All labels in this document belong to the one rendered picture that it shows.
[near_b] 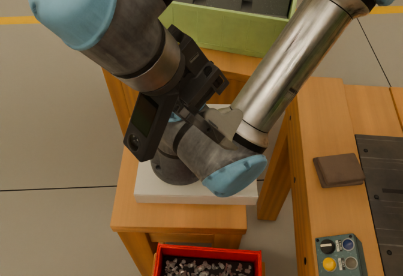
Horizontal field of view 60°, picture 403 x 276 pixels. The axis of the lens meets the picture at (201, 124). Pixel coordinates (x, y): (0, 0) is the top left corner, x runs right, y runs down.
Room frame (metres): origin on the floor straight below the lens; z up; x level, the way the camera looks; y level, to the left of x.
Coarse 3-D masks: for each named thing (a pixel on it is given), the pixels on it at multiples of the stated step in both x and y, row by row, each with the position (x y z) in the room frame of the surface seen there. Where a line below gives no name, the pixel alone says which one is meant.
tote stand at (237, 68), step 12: (204, 48) 0.96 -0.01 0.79; (216, 60) 0.90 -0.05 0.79; (228, 60) 0.90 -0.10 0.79; (240, 60) 0.90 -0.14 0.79; (252, 60) 0.90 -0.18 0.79; (108, 72) 0.97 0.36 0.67; (228, 72) 0.85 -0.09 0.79; (240, 72) 0.84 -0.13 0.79; (252, 72) 0.84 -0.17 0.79; (108, 84) 0.97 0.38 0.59; (120, 84) 0.96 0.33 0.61; (240, 84) 0.84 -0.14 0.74; (120, 96) 0.96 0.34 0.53; (132, 96) 0.95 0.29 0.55; (216, 96) 0.86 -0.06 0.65; (228, 96) 0.85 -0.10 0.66; (120, 108) 0.96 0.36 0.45; (132, 108) 0.95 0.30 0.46; (120, 120) 0.97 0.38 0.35
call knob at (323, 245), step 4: (324, 240) 0.23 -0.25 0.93; (328, 240) 0.23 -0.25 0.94; (320, 244) 0.22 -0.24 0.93; (324, 244) 0.22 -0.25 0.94; (328, 244) 0.22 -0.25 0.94; (332, 244) 0.22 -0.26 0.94; (324, 248) 0.21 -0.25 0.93; (328, 248) 0.21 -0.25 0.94; (332, 248) 0.21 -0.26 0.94; (324, 252) 0.21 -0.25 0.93; (328, 252) 0.20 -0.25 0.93
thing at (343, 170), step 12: (324, 156) 0.43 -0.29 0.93; (336, 156) 0.43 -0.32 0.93; (348, 156) 0.43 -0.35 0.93; (324, 168) 0.40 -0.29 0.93; (336, 168) 0.40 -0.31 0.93; (348, 168) 0.40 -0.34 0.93; (360, 168) 0.40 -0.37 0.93; (324, 180) 0.37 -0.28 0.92; (336, 180) 0.37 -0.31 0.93; (348, 180) 0.37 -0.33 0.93; (360, 180) 0.37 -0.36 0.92
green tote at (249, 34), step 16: (160, 16) 1.00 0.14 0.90; (176, 16) 0.99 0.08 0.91; (192, 16) 0.98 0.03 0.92; (208, 16) 0.96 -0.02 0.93; (224, 16) 0.95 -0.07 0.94; (240, 16) 0.93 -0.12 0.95; (256, 16) 0.92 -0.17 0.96; (288, 16) 1.06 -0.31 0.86; (192, 32) 0.98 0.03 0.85; (208, 32) 0.96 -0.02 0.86; (224, 32) 0.95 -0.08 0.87; (240, 32) 0.93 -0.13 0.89; (256, 32) 0.92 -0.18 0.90; (272, 32) 0.91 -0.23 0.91; (208, 48) 0.96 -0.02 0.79; (224, 48) 0.94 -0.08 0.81; (240, 48) 0.93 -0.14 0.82; (256, 48) 0.92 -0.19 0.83
